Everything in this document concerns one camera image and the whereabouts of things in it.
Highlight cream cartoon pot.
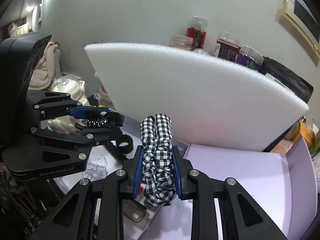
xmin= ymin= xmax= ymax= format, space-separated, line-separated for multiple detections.
xmin=50 ymin=75 xmax=90 ymax=107

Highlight clear jar orange contents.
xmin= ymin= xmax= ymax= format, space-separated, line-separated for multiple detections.
xmin=169 ymin=35 xmax=193 ymax=52

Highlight dark grey small case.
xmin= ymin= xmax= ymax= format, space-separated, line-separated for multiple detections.
xmin=124 ymin=200 xmax=148 ymax=222

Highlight lavender gift box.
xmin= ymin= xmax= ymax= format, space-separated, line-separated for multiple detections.
xmin=54 ymin=116 xmax=317 ymax=240

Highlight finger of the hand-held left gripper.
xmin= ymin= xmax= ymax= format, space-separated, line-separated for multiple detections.
xmin=29 ymin=126 xmax=121 ymax=166
xmin=26 ymin=91 xmax=111 ymax=119

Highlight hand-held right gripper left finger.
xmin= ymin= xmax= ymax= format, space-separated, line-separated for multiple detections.
xmin=37 ymin=144 xmax=145 ymax=240

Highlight white foam board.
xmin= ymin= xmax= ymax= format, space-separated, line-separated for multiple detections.
xmin=84 ymin=42 xmax=310 ymax=153

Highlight beige towel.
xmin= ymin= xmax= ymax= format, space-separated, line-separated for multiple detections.
xmin=31 ymin=41 xmax=60 ymax=90

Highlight black white gingham scrunchie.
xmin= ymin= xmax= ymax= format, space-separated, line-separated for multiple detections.
xmin=139 ymin=113 xmax=177 ymax=207

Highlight black foil bag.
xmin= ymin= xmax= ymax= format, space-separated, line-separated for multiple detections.
xmin=259 ymin=56 xmax=314 ymax=103

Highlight white wall switch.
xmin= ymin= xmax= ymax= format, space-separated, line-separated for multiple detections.
xmin=37 ymin=0 xmax=44 ymax=23

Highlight black hair claw clip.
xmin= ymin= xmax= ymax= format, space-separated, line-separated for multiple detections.
xmin=106 ymin=141 xmax=128 ymax=167

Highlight black fringed hair clip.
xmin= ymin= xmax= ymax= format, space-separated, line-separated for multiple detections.
xmin=79 ymin=109 xmax=125 ymax=129

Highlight black ring clamp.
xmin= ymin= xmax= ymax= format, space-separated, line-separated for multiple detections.
xmin=117 ymin=135 xmax=133 ymax=154

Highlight clear plastic bag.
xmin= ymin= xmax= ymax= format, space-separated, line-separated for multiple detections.
xmin=94 ymin=85 xmax=117 ymax=112

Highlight clear jar purple contents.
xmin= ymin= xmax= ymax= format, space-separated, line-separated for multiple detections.
xmin=235 ymin=45 xmax=264 ymax=72

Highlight orange snack packet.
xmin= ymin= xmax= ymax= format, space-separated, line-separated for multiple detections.
xmin=270 ymin=116 xmax=316 ymax=154

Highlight clear acrylic stand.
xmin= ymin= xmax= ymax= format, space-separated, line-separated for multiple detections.
xmin=82 ymin=155 xmax=108 ymax=180

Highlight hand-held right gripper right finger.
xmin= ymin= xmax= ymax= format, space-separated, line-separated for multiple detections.
xmin=171 ymin=145 xmax=288 ymax=240

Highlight gold picture frame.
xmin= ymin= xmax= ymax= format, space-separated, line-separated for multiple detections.
xmin=279 ymin=0 xmax=320 ymax=61

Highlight white plush dog mug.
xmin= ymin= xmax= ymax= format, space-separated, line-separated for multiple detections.
xmin=47 ymin=119 xmax=78 ymax=135

